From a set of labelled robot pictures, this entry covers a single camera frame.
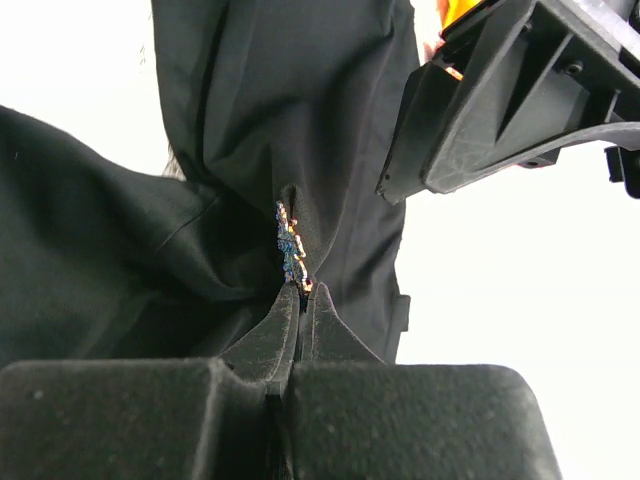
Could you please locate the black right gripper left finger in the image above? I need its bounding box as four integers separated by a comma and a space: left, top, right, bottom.
1, 286, 299, 479

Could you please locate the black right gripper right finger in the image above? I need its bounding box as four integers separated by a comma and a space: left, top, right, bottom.
279, 285, 561, 479

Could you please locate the gold jewelled brooch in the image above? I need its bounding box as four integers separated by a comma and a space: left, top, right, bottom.
276, 201, 313, 296

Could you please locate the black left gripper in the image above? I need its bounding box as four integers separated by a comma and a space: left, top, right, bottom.
377, 1, 639, 204

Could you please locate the black t-shirt garment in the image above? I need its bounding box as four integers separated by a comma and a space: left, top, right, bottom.
1, 1, 418, 364

